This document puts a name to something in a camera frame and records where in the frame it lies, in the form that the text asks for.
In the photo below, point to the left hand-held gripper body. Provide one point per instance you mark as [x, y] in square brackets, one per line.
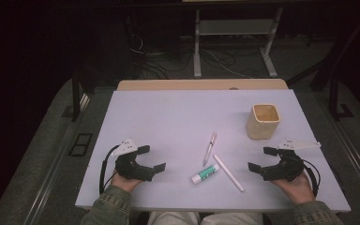
[128, 165]

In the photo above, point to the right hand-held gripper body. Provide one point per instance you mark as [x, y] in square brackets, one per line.
[289, 167]

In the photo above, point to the beige square cup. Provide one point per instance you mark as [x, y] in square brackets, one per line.
[261, 128]

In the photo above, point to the green and white glue stick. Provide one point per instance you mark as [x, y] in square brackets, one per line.
[206, 173]

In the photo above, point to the clear plastic pen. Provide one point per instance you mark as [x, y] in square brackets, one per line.
[210, 149]

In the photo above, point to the person's left hand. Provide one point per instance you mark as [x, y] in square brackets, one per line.
[123, 184]

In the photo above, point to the person's right hand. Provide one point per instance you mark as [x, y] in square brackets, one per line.
[298, 189]

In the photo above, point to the person's light grey trousers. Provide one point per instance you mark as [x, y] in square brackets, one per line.
[181, 218]

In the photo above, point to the wooden table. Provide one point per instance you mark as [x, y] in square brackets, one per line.
[193, 84]

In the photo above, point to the white metal stand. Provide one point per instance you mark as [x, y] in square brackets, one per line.
[197, 47]

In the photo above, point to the black floor socket frame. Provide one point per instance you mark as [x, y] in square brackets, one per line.
[81, 144]

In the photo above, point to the metal floor rail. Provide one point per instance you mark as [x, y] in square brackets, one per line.
[356, 156]
[56, 162]

